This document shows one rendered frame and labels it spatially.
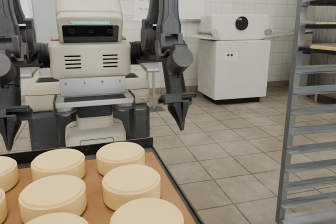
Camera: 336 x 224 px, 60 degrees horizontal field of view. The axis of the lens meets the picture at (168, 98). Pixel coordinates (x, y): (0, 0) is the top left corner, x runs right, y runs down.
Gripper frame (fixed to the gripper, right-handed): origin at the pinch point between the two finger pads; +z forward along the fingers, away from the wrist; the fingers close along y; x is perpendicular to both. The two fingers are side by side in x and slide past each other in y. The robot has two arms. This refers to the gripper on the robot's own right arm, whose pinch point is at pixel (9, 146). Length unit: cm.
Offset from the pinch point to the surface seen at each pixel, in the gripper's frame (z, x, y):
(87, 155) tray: 5.6, -41.8, 17.2
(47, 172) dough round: 7, -48, 14
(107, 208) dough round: 11, -52, 18
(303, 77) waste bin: -91, 297, 366
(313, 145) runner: 10, 34, 118
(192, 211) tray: 12, -54, 25
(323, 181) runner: 28, 42, 126
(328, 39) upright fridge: -113, 199, 325
